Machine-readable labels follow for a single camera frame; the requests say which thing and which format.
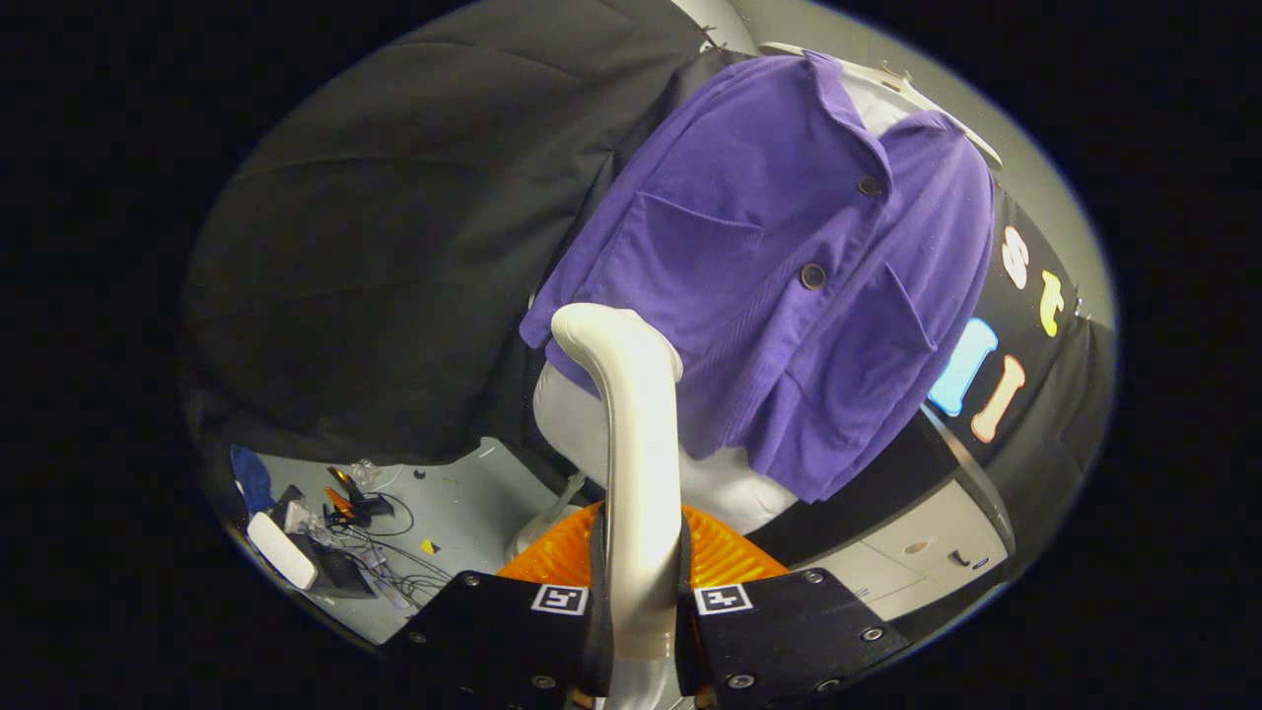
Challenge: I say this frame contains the tangle of thin cables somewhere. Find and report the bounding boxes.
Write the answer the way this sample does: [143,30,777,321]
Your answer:
[325,493,455,607]

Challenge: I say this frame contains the white garment steamer base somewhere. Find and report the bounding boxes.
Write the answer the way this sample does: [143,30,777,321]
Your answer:
[508,471,593,563]

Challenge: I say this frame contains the white garment steamer head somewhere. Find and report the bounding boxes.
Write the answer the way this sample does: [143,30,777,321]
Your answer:
[550,303,684,662]

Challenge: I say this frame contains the purple corduroy jacket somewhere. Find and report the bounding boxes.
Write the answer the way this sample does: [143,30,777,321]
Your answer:
[520,49,997,504]

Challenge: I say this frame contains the orange and black tool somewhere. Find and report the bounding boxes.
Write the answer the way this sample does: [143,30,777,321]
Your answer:
[325,465,395,524]

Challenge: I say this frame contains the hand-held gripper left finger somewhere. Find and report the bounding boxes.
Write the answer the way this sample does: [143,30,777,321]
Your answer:
[380,501,614,710]

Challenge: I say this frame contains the white clothes hanger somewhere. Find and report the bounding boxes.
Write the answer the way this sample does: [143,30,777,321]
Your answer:
[759,41,1004,169]

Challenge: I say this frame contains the white rectangular box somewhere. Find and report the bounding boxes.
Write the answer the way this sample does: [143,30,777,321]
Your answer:
[246,511,319,591]

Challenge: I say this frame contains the grey cabinet with dark top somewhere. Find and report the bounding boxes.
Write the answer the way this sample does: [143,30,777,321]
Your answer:
[789,404,1017,622]

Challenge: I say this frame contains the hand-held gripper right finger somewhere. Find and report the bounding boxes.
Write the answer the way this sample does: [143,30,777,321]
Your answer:
[675,503,910,710]

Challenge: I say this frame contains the black flat device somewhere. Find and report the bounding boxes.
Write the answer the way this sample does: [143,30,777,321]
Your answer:
[306,547,376,600]

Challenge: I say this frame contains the blue cloth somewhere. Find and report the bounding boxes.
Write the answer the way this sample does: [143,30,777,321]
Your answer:
[232,446,275,514]

